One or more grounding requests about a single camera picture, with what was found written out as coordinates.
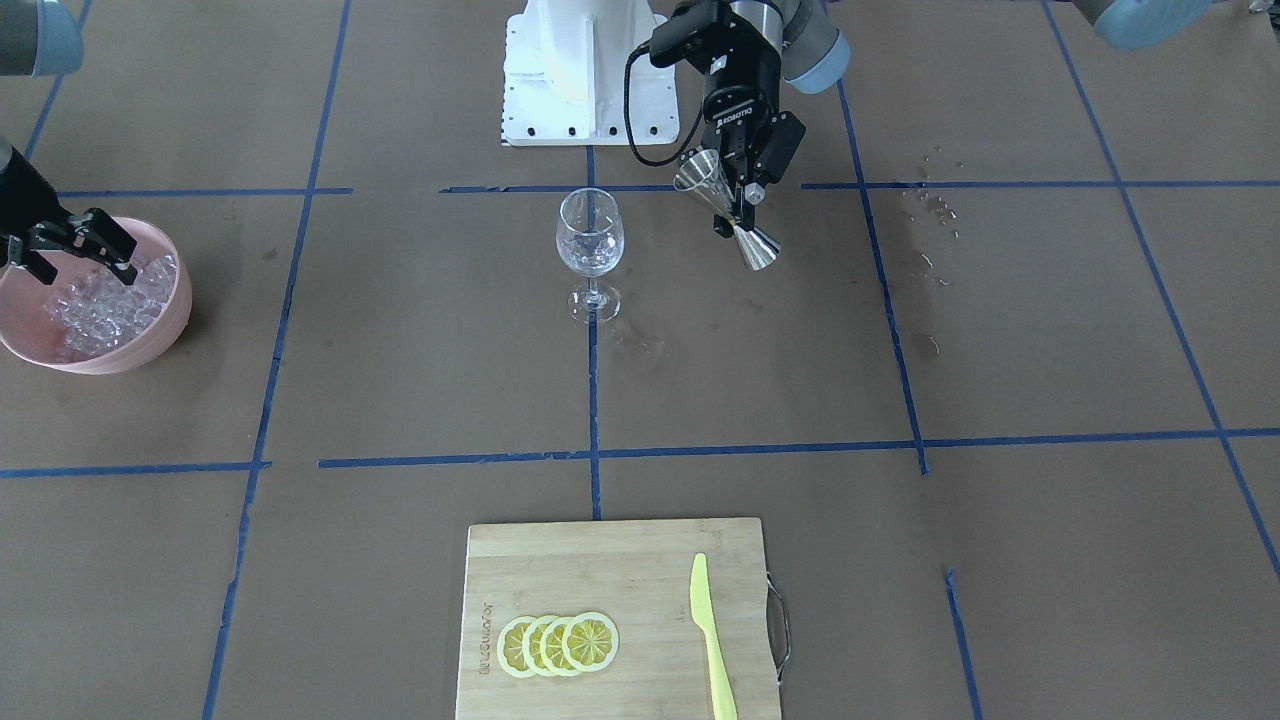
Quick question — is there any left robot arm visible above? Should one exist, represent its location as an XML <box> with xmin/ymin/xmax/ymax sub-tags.
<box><xmin>730</xmin><ymin>1</ymin><xmax>1211</xmax><ymax>95</ymax></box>

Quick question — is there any clear wine glass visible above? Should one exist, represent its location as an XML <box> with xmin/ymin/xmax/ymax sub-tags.
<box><xmin>556</xmin><ymin>187</ymin><xmax>625</xmax><ymax>324</ymax></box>

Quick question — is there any lemon slice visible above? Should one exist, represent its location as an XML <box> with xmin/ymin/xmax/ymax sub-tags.
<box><xmin>498</xmin><ymin>616</ymin><xmax>536</xmax><ymax>678</ymax></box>
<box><xmin>521</xmin><ymin>614</ymin><xmax>559</xmax><ymax>676</ymax></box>
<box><xmin>539</xmin><ymin>616</ymin><xmax>582</xmax><ymax>676</ymax></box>
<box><xmin>561</xmin><ymin>611</ymin><xmax>620</xmax><ymax>673</ymax></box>

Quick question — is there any pink ribbed bowl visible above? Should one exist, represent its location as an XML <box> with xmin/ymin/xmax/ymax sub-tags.
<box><xmin>1</xmin><ymin>217</ymin><xmax>192</xmax><ymax>375</ymax></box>

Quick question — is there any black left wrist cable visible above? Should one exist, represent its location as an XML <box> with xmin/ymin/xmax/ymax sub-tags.
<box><xmin>625</xmin><ymin>45</ymin><xmax>707</xmax><ymax>168</ymax></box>

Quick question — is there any yellow plastic knife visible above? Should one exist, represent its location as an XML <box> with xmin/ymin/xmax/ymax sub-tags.
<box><xmin>687</xmin><ymin>552</ymin><xmax>739</xmax><ymax>719</ymax></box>

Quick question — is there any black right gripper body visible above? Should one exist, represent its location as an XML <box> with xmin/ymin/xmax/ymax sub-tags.
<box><xmin>1</xmin><ymin>140</ymin><xmax>72</xmax><ymax>263</ymax></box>

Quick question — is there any steel double jigger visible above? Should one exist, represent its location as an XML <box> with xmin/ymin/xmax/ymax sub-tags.
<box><xmin>673</xmin><ymin>149</ymin><xmax>780</xmax><ymax>272</ymax></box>

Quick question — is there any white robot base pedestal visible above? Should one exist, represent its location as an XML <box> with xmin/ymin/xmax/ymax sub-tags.
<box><xmin>500</xmin><ymin>1</ymin><xmax>681</xmax><ymax>147</ymax></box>

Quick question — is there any pile of clear ice cubes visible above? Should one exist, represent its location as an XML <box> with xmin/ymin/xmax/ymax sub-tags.
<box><xmin>44</xmin><ymin>252</ymin><xmax>178</xmax><ymax>363</ymax></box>

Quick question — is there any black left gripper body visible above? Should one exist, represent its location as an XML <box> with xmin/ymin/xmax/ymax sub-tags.
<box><xmin>700</xmin><ymin>45</ymin><xmax>806</xmax><ymax>186</ymax></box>

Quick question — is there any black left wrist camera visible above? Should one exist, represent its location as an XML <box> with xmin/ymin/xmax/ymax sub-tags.
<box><xmin>648</xmin><ymin>1</ymin><xmax>735</xmax><ymax>74</ymax></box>

